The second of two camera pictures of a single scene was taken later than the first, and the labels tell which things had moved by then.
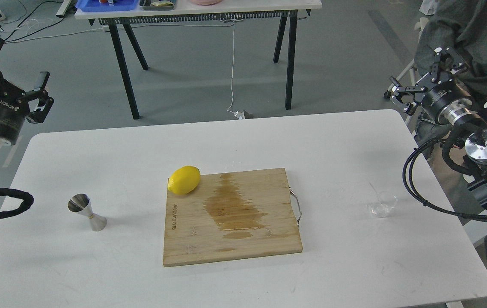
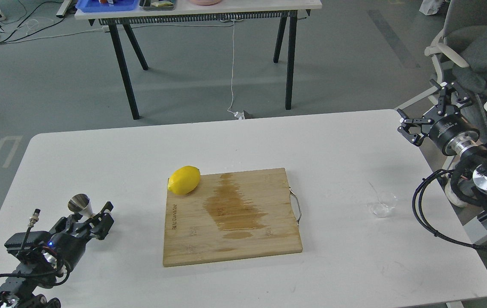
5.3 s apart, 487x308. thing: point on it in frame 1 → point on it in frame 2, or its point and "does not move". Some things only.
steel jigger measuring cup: x=81 y=203 does not move
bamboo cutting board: x=231 y=216 does not move
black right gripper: x=447 y=101 → x=450 y=133
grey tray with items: x=157 y=5 does not move
